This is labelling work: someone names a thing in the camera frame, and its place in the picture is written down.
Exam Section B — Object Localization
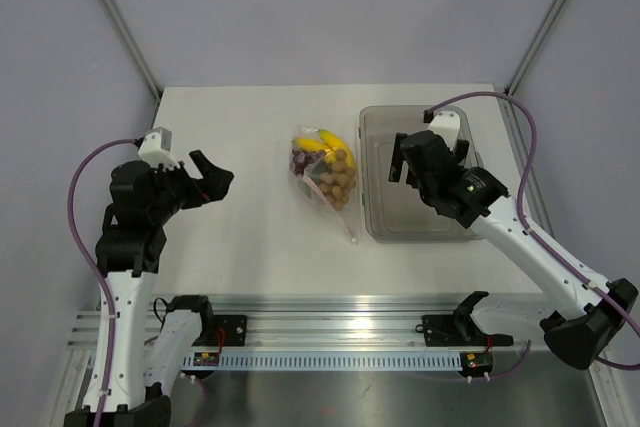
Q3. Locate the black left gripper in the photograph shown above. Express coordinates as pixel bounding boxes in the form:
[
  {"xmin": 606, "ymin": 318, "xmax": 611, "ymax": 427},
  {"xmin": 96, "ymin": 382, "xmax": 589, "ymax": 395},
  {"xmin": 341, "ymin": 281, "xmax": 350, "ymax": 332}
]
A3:
[{"xmin": 148, "ymin": 149, "xmax": 233, "ymax": 224}]

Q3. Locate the red grape bunch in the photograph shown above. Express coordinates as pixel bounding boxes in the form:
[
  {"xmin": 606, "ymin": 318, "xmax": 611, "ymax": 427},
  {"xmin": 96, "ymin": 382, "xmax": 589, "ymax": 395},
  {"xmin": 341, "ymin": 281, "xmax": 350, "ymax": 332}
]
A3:
[{"xmin": 289, "ymin": 148, "xmax": 325, "ymax": 177}]

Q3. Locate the brown longan bunch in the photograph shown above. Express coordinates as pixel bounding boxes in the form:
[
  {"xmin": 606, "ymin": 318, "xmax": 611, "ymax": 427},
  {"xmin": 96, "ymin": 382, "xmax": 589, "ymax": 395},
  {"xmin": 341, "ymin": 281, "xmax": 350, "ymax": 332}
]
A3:
[{"xmin": 314, "ymin": 149, "xmax": 357, "ymax": 211}]

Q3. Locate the yellow banana bunch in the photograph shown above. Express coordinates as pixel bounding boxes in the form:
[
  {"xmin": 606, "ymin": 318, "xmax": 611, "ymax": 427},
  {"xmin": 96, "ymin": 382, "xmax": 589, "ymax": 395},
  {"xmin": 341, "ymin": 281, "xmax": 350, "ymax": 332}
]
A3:
[{"xmin": 291, "ymin": 127, "xmax": 356, "ymax": 164}]

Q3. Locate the clear red-dotted zip bag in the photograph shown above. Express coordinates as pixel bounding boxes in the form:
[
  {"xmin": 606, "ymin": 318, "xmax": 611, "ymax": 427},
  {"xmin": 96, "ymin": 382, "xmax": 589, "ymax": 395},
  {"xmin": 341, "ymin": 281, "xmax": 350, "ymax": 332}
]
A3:
[{"xmin": 288, "ymin": 124, "xmax": 361, "ymax": 244}]

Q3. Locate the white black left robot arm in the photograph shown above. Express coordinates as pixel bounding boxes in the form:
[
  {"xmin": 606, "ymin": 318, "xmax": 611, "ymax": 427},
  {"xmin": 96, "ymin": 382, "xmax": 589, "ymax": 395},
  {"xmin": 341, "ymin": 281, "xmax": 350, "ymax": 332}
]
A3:
[{"xmin": 64, "ymin": 150, "xmax": 234, "ymax": 426}]

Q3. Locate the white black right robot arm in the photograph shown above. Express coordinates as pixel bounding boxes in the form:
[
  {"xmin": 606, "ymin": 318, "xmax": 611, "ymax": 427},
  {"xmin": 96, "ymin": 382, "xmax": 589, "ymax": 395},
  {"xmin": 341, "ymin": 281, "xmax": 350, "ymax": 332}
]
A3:
[{"xmin": 389, "ymin": 130, "xmax": 639, "ymax": 370}]

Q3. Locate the clear grey plastic bin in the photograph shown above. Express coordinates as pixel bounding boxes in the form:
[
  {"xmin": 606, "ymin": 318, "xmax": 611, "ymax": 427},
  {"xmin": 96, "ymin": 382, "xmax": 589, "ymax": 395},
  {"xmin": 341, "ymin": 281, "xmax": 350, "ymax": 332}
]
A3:
[{"xmin": 359, "ymin": 105, "xmax": 477, "ymax": 243}]

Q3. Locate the left small circuit board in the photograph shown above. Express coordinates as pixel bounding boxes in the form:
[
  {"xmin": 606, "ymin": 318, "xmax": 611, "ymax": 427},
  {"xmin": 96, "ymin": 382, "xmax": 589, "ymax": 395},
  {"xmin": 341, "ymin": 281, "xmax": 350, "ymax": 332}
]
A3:
[{"xmin": 193, "ymin": 352, "xmax": 220, "ymax": 367}]

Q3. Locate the small circuit board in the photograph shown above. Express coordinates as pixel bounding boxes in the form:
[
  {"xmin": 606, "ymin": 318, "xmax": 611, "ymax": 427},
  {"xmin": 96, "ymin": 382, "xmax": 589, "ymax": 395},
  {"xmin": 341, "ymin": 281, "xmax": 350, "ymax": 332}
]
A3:
[
  {"xmin": 460, "ymin": 352, "xmax": 494, "ymax": 377},
  {"xmin": 193, "ymin": 352, "xmax": 220, "ymax": 367}
]

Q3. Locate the right small circuit board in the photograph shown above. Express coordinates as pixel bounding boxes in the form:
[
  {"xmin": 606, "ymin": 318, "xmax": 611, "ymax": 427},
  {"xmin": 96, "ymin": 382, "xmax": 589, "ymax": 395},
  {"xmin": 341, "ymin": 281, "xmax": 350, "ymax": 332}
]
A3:
[{"xmin": 460, "ymin": 352, "xmax": 494, "ymax": 377}]

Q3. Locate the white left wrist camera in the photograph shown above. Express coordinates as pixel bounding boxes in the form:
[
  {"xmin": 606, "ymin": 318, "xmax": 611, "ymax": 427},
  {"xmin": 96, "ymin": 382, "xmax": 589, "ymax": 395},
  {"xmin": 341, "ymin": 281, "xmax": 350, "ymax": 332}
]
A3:
[{"xmin": 138, "ymin": 127, "xmax": 180, "ymax": 170}]

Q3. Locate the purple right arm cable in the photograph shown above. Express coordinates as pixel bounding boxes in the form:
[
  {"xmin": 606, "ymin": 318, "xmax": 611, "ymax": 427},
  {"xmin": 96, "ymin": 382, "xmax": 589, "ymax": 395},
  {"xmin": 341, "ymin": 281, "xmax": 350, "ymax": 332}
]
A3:
[{"xmin": 423, "ymin": 91, "xmax": 640, "ymax": 383}]

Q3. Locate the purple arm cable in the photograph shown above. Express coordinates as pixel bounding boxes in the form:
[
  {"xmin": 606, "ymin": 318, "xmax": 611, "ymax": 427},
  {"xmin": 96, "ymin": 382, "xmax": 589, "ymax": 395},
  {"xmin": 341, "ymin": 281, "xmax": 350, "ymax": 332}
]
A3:
[
  {"xmin": 67, "ymin": 139, "xmax": 211, "ymax": 427},
  {"xmin": 423, "ymin": 91, "xmax": 640, "ymax": 383}
]

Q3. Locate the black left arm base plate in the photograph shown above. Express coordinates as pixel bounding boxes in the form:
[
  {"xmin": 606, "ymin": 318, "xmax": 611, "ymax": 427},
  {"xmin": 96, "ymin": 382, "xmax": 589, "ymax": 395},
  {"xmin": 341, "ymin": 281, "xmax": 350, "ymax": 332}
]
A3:
[{"xmin": 193, "ymin": 315, "xmax": 248, "ymax": 348}]

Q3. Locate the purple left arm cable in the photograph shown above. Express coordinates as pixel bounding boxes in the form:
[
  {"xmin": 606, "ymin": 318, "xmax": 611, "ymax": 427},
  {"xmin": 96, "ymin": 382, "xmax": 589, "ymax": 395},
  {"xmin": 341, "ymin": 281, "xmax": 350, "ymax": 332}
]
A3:
[{"xmin": 67, "ymin": 139, "xmax": 211, "ymax": 427}]

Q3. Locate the aluminium mounting rail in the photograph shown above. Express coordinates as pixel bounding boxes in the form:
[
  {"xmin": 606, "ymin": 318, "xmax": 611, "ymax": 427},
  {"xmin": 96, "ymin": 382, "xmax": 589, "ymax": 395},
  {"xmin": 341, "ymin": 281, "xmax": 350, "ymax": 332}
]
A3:
[{"xmin": 69, "ymin": 294, "xmax": 610, "ymax": 373}]

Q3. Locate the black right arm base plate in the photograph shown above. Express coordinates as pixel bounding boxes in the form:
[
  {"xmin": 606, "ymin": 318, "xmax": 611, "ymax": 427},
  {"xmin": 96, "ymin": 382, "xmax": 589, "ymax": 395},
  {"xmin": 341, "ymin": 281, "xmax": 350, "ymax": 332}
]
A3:
[{"xmin": 414, "ymin": 314, "xmax": 514, "ymax": 348}]

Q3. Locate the right aluminium frame post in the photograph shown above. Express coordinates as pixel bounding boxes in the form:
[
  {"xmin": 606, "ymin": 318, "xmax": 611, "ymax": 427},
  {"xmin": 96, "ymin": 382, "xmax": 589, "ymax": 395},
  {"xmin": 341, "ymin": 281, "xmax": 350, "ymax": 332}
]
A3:
[{"xmin": 504, "ymin": 0, "xmax": 570, "ymax": 96}]

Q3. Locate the aluminium frame post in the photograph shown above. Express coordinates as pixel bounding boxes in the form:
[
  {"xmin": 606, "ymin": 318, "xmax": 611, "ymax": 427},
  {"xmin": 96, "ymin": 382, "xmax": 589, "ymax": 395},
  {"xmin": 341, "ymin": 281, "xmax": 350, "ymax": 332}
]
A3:
[
  {"xmin": 99, "ymin": 0, "xmax": 163, "ymax": 105},
  {"xmin": 504, "ymin": 0, "xmax": 570, "ymax": 96}
]

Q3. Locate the left aluminium frame post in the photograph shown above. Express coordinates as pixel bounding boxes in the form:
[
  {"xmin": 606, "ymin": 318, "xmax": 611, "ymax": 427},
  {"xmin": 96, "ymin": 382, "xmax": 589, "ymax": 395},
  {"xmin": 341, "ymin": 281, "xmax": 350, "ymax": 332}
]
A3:
[{"xmin": 99, "ymin": 0, "xmax": 163, "ymax": 105}]

